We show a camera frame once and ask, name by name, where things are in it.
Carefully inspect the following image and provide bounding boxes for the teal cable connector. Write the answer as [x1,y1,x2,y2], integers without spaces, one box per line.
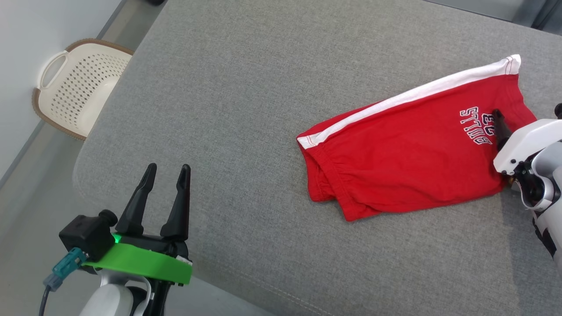
[43,247,88,292]

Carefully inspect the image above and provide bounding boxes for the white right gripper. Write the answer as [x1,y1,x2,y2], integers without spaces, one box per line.
[492,108,562,176]

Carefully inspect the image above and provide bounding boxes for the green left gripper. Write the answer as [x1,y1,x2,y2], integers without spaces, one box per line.
[83,163,194,286]

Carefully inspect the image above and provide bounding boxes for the cream plastic laundry basket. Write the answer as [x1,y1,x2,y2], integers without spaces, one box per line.
[32,38,134,142]

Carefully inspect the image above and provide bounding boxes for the red shorts with white stripe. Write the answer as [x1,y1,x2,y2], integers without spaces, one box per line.
[297,54,537,222]

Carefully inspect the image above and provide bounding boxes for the thin black cable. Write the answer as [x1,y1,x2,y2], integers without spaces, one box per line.
[39,284,52,316]

